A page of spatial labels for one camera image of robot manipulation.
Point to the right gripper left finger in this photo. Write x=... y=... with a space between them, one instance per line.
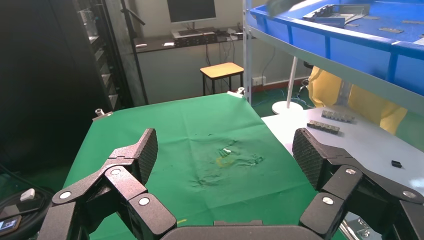
x=116 y=185

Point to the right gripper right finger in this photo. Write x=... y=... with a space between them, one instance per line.
x=341 y=182

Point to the white low table board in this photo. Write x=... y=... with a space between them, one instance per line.
x=364 y=149

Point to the silver binder clip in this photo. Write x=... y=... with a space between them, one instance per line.
x=236 y=92
x=359 y=228
x=101 y=115

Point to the grey metal clip strip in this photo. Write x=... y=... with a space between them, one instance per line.
x=338 y=116
x=323 y=127

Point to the small black plastic piece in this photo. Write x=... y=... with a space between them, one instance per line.
x=396 y=164

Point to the yellow plastic bag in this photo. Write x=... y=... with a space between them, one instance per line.
x=364 y=106

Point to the small white adapter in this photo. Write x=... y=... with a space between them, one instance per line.
x=28 y=194

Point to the white floor lamp stand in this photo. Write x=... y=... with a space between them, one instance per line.
x=287 y=107

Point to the green table cloth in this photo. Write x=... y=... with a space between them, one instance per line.
x=198 y=126

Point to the smartphone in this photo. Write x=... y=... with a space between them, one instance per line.
x=9 y=225

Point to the small white scrap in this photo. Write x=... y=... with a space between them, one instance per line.
x=227 y=152

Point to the black tripod pole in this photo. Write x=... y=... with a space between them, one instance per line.
x=139 y=66

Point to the dark top office desk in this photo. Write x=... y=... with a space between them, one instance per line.
x=172 y=73

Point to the black equipment rack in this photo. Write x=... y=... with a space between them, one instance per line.
x=102 y=49

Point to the blue plastic bin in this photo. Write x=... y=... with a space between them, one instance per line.
x=357 y=46

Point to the wooden top stool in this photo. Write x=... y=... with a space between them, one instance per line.
x=221 y=70

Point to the brown masking tape strip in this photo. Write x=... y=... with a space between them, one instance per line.
x=352 y=24
x=413 y=22
x=391 y=30

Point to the slotted metal shelf upright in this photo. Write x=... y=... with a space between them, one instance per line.
x=247 y=49

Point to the black electronics box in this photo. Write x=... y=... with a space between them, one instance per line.
x=195 y=39

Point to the black computer monitor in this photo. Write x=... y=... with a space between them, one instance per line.
x=191 y=10

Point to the white wall socket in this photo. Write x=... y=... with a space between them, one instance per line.
x=258 y=80

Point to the sheet metal bracket part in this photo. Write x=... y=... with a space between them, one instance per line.
x=331 y=16

